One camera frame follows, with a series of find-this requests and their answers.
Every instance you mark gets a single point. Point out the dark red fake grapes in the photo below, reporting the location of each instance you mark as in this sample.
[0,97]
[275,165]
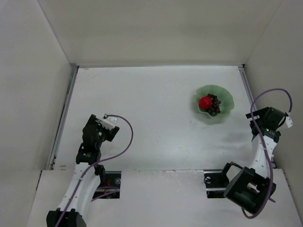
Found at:
[214,109]

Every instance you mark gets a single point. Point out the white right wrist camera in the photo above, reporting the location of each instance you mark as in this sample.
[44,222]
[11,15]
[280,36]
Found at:
[288,123]

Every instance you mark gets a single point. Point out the left aluminium table rail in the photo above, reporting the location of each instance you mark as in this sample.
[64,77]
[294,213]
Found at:
[56,142]

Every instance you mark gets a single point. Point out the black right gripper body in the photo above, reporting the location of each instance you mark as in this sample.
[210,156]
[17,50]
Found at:
[254,118]

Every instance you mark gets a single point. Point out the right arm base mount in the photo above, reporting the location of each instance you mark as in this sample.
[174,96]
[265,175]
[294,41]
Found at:
[216,182]

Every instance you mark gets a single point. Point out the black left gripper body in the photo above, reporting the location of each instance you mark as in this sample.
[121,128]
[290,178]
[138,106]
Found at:
[93,124]

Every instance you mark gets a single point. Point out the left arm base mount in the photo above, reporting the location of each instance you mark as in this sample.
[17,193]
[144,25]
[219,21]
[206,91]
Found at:
[109,187]

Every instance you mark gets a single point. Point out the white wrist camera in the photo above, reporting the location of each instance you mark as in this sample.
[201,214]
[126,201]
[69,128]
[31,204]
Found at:
[109,122]
[288,123]

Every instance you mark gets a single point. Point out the red fake apple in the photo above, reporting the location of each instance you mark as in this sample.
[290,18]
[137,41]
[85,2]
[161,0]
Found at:
[205,103]

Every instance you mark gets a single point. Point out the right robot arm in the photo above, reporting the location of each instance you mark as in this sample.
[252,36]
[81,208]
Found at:
[248,189]

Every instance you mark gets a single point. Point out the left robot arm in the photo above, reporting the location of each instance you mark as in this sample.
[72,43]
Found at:
[87,175]

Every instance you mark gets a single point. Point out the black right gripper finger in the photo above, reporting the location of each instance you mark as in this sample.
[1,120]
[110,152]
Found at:
[254,130]
[258,113]

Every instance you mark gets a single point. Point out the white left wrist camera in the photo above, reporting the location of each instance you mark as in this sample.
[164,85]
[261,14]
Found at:
[109,122]

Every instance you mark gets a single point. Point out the green scalloped fruit bowl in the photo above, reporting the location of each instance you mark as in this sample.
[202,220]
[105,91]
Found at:
[223,95]

